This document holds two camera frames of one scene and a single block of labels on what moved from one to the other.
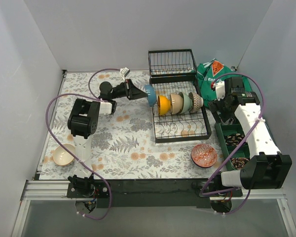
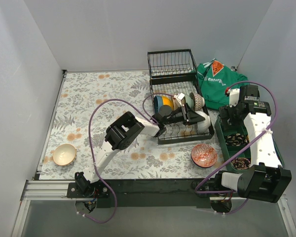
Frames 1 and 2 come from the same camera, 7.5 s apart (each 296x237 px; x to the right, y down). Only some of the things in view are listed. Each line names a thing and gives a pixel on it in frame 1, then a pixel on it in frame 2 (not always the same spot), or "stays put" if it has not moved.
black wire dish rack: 179,112 stays put
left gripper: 129,89 → 185,112
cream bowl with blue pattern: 61,156 stays put
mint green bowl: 188,103 stays put
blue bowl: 151,94 → 158,102
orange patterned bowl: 203,155 stays put
